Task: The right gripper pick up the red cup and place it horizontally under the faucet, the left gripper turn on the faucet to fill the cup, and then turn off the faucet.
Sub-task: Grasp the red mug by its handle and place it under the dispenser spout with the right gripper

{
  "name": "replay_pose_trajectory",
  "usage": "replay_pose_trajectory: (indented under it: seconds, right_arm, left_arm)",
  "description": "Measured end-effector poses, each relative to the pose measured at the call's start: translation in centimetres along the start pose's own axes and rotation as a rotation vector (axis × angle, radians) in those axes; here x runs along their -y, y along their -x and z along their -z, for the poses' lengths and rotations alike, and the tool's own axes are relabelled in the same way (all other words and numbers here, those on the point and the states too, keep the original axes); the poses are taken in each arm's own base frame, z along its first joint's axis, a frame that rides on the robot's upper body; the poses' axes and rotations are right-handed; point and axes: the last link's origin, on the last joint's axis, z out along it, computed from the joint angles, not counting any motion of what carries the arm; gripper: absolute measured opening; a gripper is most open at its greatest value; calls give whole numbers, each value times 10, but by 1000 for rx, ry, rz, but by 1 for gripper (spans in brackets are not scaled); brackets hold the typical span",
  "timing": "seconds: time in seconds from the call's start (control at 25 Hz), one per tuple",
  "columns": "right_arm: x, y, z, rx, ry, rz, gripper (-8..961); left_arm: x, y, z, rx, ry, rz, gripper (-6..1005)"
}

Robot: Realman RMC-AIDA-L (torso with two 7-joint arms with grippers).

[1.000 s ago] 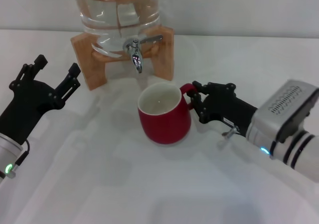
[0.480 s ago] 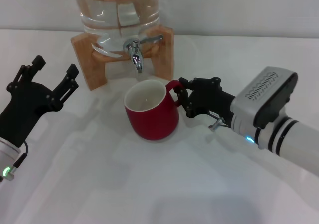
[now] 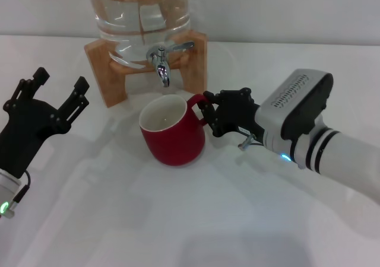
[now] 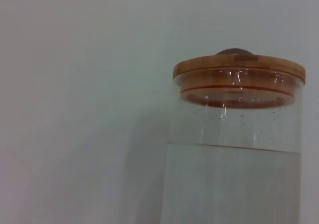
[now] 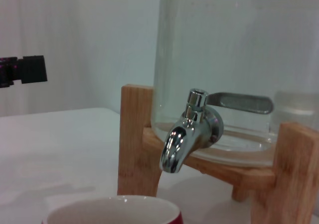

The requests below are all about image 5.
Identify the red ceramic cup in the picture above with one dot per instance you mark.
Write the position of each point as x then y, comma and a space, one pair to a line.
112, 210

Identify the glass water dispenser jar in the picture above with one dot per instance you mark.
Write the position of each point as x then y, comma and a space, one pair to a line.
224, 47

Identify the wooden dispenser stand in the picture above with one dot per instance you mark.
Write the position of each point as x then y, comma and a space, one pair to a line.
134, 134

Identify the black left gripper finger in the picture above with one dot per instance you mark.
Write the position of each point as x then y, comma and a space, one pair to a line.
33, 69

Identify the chrome faucet with lever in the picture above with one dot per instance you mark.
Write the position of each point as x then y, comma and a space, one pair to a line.
174, 146

